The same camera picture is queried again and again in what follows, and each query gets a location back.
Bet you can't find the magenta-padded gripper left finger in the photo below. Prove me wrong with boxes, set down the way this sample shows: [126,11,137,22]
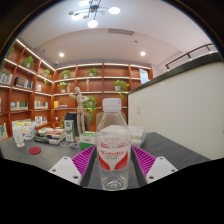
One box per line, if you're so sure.
[48,144,98,188]

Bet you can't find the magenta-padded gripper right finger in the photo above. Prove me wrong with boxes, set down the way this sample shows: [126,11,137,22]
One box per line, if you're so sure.
[130,144,179,188]

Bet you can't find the clear plastic water bottle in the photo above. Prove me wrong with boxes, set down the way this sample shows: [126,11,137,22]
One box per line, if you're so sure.
[95,97,133,192]

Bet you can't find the small green white box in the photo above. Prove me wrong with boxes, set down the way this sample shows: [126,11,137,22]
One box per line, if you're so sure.
[79,131,98,150]

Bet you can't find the flat round red coaster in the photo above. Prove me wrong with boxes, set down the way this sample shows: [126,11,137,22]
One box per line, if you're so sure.
[28,146,42,156]

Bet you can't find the tall green white carton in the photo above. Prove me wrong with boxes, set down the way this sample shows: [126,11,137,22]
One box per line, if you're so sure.
[64,119,76,143]

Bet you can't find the white book stack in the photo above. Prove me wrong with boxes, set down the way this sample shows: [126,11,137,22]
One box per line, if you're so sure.
[128,125,148,148]

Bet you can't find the dark chair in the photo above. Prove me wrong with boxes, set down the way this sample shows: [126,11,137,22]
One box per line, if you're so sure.
[63,112,91,133]

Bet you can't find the colourful book stack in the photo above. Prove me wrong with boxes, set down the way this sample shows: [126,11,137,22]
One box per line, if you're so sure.
[22,120,38,141]

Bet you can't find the white printed paper cup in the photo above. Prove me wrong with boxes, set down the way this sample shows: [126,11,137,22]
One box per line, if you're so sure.
[12,125,26,148]

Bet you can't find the wooden artist mannequin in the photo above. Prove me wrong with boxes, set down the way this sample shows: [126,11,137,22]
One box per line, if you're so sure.
[68,86,90,136]

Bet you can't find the orange wooden shelf unit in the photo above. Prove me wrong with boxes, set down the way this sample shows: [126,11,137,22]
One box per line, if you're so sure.
[0,38,154,141]

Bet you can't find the ceiling air vent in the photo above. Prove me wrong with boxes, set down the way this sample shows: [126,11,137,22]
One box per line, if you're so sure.
[107,28,135,36]

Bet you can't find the branched ceiling lamp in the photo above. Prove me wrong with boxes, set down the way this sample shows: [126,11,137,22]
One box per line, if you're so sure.
[68,0,122,29]

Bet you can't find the black ceiling track rail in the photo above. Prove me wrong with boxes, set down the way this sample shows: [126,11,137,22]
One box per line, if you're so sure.
[164,43,219,71]

